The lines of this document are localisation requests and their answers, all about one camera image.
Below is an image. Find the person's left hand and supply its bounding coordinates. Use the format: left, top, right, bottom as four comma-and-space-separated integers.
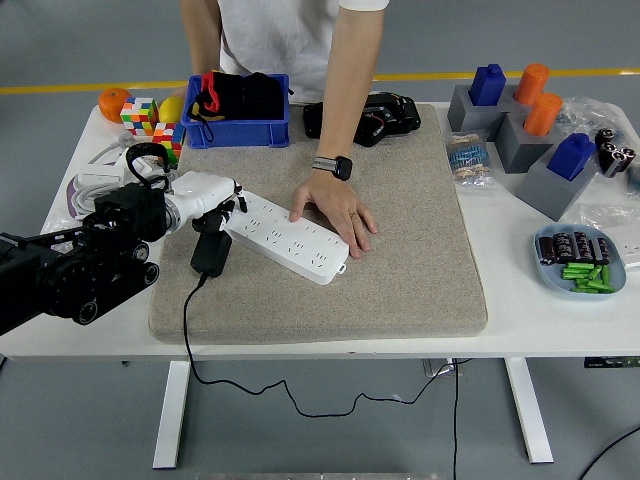
288, 169, 379, 260

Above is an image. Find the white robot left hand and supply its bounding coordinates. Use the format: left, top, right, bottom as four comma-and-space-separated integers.
172, 170, 250, 235

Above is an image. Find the white power strip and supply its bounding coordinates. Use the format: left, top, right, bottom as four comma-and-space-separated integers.
219, 192, 350, 286

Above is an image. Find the black plug with cord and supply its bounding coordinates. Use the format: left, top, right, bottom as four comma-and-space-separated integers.
182, 212, 474, 419

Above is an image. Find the yellow lemon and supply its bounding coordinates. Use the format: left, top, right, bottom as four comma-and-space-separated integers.
157, 96, 185, 124

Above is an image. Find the black wristwatch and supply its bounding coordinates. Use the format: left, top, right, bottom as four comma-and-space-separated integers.
312, 154, 354, 182

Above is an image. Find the multicoloured puzzle cube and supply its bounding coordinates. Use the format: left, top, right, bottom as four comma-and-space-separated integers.
119, 96, 160, 137
152, 121, 186, 165

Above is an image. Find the blue plastic bin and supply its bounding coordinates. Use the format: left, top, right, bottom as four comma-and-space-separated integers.
180, 73, 291, 150

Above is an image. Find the orange fruit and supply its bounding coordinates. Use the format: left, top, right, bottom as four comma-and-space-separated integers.
97, 87, 132, 124

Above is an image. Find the black cloth with red trim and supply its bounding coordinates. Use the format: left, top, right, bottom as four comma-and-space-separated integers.
188, 70, 294, 144

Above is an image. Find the grey-brown mat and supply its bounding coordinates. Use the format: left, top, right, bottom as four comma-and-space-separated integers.
148, 103, 489, 345

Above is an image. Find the white rectangular adapter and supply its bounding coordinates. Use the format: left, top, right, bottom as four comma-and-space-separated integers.
78, 162, 126, 187

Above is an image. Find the black electronic device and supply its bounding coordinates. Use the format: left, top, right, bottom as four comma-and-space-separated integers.
302, 91, 422, 148

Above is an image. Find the person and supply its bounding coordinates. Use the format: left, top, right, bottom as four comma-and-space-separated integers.
168, 0, 391, 260

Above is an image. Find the purple tape roll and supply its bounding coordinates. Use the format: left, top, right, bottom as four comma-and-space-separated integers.
66, 177, 86, 219

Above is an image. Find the bag of resistors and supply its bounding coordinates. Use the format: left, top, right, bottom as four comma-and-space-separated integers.
444, 130, 497, 190

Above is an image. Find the grey holder block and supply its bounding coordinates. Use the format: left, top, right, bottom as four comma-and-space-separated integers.
494, 112, 556, 175
514, 152, 600, 223
446, 83, 519, 143

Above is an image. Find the blue bottle-shaped block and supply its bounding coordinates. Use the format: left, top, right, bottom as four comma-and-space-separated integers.
546, 132, 597, 182
468, 63, 507, 107

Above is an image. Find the white table leg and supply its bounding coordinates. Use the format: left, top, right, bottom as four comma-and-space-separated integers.
503, 357, 555, 465
152, 360, 192, 470

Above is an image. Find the orange cylinder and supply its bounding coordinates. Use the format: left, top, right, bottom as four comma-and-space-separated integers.
513, 63, 551, 107
523, 92, 564, 138

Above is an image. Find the light blue tray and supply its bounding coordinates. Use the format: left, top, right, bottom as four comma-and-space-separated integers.
533, 223, 628, 300

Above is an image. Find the clear plastic bag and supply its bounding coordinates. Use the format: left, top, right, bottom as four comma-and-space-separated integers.
579, 202, 640, 232
553, 97, 632, 149

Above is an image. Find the black table control panel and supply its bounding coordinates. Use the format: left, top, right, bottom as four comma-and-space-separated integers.
583, 355, 640, 370

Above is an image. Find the white square switch plate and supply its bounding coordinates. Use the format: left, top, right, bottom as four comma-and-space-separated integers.
119, 147, 157, 175

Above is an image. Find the white power cable with plug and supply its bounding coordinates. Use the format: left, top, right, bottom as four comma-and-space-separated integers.
73, 130, 141, 214

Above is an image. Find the metal bracket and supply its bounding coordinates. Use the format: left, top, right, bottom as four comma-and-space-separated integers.
423, 358, 459, 379

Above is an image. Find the black floor cable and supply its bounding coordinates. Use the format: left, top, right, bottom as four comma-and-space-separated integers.
452, 358, 474, 480
579, 427, 640, 480

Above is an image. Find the white wall socket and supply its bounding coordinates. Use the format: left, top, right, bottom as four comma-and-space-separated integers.
619, 234, 640, 271

